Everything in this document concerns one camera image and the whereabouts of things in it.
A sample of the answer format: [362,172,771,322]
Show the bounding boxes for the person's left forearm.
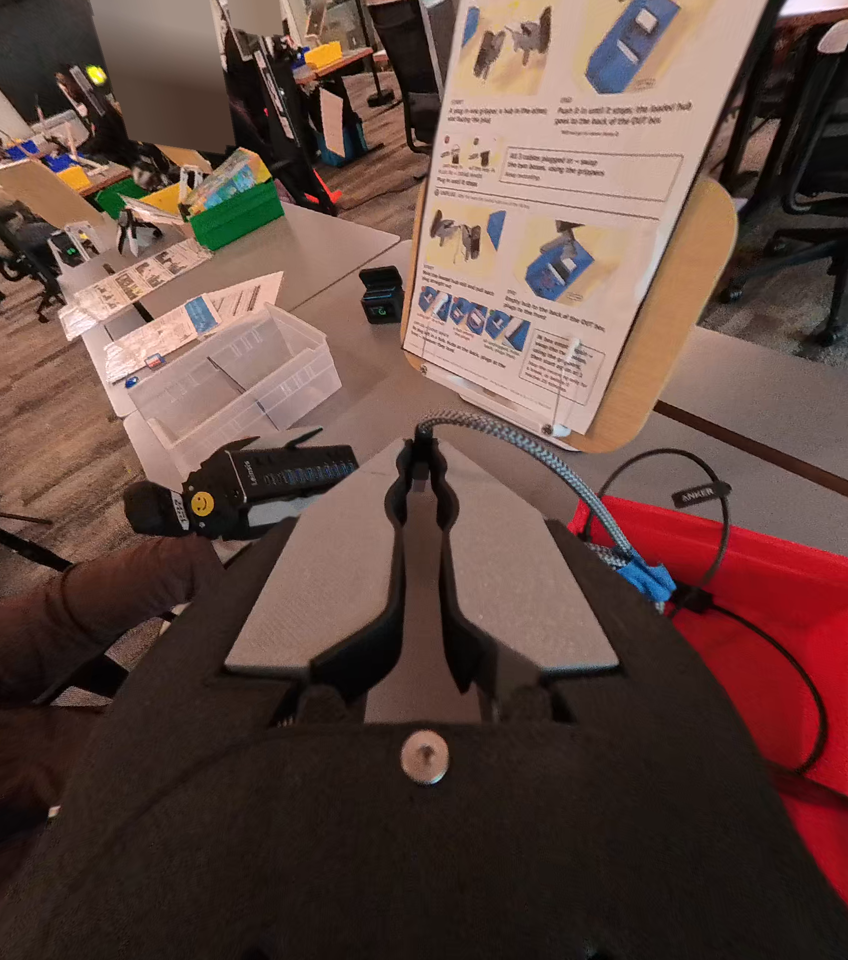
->
[0,534,226,710]

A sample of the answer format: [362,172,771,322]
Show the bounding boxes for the red plastic bin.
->
[566,493,848,960]

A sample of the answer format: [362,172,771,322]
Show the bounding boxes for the laminated picture sheet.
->
[58,238,215,341]

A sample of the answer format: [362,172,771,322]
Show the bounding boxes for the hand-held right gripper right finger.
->
[426,437,621,693]

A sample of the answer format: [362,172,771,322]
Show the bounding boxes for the clear plastic bin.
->
[126,302,342,470]

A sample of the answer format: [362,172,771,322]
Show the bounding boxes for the light wooden stand board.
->
[400,176,740,455]

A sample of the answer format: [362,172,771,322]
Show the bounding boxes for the white instruction sheet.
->
[401,0,770,440]

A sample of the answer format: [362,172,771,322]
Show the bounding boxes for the grey braided usb cable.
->
[409,408,676,616]

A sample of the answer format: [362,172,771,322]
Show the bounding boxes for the green plastic bin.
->
[185,178,287,252]
[94,178,151,220]

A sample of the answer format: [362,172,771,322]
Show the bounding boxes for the white paper blue patch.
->
[103,271,286,385]

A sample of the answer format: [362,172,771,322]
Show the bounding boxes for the black usb hub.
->
[225,444,359,526]

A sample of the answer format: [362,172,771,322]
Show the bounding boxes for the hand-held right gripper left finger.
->
[223,437,417,700]

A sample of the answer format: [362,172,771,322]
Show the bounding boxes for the blue white floor box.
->
[319,90,368,168]

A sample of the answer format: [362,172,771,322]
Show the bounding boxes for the small black device green display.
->
[358,265,404,326]
[49,228,89,269]

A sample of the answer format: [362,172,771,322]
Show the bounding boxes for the colourful printed packets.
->
[182,147,273,219]

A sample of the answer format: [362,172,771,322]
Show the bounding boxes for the black cable with strap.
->
[595,447,848,824]

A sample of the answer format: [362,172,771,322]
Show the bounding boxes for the blue cable tie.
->
[616,557,677,614]

